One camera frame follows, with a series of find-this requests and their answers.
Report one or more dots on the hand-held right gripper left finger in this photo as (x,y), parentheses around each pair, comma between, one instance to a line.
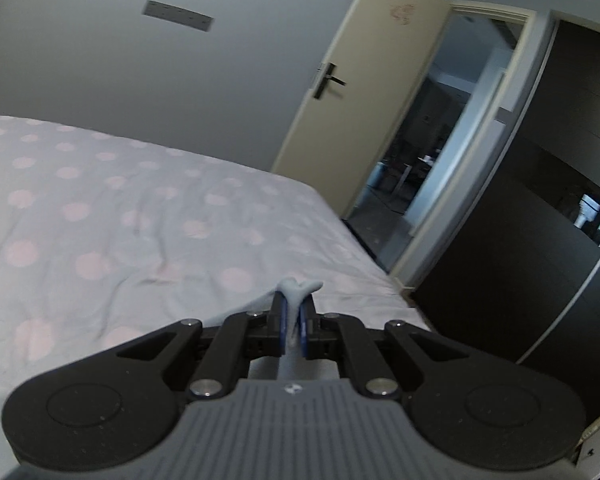
(281,325)

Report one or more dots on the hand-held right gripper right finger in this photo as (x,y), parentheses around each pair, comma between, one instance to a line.
(304,330)

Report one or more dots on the light blue garment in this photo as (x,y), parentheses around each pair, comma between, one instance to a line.
(292,292)

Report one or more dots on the pink dotted bed sheet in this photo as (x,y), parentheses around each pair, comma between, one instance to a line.
(105,210)

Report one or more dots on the dark glossy wardrobe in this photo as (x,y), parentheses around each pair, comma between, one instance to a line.
(530,235)

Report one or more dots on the cream door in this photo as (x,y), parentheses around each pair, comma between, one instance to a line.
(360,85)

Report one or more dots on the white door frame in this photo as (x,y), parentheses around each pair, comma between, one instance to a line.
(457,180)

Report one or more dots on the grey wall hook rail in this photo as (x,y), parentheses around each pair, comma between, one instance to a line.
(177,15)

